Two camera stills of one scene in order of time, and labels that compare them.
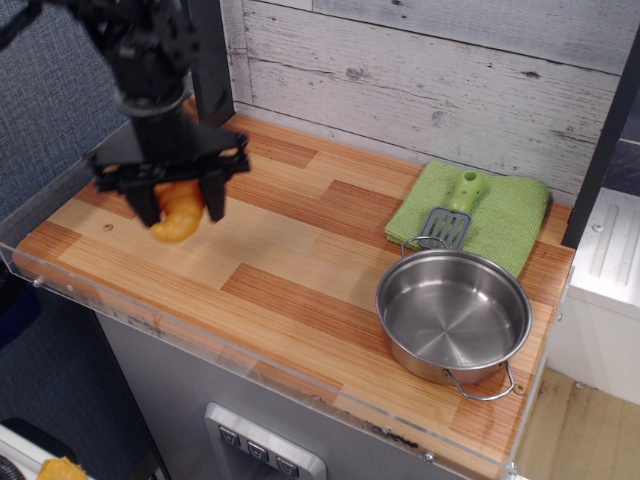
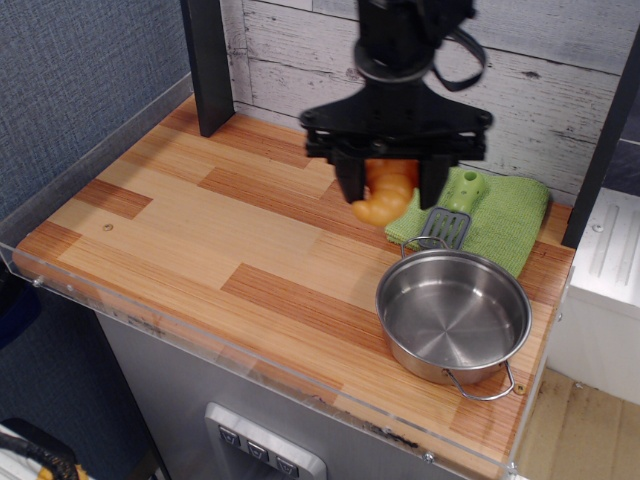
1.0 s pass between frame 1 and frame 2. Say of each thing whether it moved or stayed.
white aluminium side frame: stayed
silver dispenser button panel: stayed
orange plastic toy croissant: moved
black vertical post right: stayed
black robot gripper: moved
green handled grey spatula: stayed
